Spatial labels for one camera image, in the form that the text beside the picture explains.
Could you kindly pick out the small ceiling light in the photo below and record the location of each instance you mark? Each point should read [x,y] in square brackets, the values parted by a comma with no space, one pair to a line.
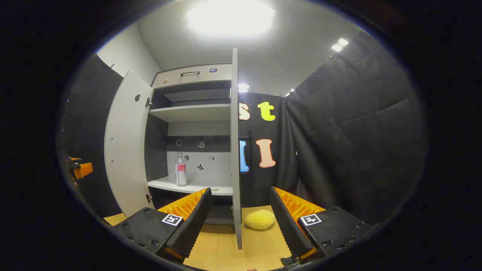
[290,92]
[243,87]

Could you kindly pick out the grey cabinet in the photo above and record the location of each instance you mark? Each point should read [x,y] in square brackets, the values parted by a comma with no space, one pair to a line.
[211,128]

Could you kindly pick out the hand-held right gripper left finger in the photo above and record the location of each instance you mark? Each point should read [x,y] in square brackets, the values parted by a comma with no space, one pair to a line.
[196,222]

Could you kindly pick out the grey cabinet door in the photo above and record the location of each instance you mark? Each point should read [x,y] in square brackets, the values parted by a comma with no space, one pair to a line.
[235,150]
[128,150]

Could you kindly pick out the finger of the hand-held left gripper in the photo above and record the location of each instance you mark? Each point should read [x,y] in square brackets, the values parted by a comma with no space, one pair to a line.
[83,170]

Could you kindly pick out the white cabinet shelf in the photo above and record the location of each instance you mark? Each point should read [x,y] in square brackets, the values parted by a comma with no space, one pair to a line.
[196,112]
[165,183]

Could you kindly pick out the large ceiling light panel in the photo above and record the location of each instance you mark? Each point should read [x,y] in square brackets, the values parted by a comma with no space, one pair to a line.
[230,17]

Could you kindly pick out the clear bottle with pink label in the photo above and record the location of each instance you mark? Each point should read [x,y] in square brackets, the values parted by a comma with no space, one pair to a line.
[181,174]

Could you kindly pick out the yellow round coaster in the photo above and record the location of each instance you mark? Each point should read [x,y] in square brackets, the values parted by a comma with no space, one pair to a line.
[260,219]

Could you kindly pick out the narrow ceiling light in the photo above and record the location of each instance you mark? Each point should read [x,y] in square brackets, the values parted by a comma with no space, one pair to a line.
[340,44]

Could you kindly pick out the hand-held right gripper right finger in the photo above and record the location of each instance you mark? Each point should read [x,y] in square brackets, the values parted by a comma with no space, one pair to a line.
[286,222]

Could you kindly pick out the grey drawer front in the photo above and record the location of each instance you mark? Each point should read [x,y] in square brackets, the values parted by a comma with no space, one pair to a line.
[169,78]

